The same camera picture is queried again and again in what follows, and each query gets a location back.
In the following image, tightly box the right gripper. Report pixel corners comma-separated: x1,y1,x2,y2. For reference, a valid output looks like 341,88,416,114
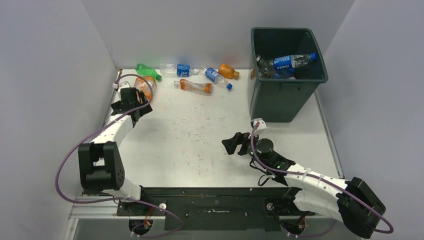
222,129,269,169

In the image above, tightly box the large orange label bottle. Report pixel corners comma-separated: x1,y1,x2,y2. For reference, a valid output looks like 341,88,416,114
133,76,157,101

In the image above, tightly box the green plastic bottle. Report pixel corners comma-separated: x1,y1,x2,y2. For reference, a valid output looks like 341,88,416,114
135,63,162,81

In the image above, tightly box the clear bottle silver cap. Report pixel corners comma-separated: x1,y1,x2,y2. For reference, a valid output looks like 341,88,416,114
255,54,274,79

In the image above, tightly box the blue label bottle edge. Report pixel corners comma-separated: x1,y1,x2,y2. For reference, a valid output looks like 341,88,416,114
269,68,296,79

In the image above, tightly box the slim blue label bottle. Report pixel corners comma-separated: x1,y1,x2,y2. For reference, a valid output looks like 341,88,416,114
258,52,318,71

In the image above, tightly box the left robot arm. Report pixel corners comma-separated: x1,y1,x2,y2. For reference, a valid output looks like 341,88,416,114
77,87,153,216

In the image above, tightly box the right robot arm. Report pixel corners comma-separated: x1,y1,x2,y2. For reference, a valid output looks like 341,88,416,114
221,132,386,239

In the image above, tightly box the dark green plastic bin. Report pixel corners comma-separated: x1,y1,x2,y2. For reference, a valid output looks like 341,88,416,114
247,27,329,123

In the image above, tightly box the clear bottle blue label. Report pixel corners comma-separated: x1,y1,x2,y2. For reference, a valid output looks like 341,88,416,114
159,63,200,77

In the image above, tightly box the orange juice bottle far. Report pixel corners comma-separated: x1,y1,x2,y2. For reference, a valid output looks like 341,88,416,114
218,63,240,80

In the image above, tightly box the blue label bottle blue cap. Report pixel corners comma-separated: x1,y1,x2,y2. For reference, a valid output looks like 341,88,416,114
204,67,233,91

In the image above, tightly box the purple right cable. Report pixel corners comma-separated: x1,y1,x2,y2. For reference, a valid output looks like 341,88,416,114
250,122,395,235

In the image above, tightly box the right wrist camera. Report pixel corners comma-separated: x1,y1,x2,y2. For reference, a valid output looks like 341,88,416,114
250,118,267,136

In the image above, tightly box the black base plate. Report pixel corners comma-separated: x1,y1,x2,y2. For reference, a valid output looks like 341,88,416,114
116,187,312,232

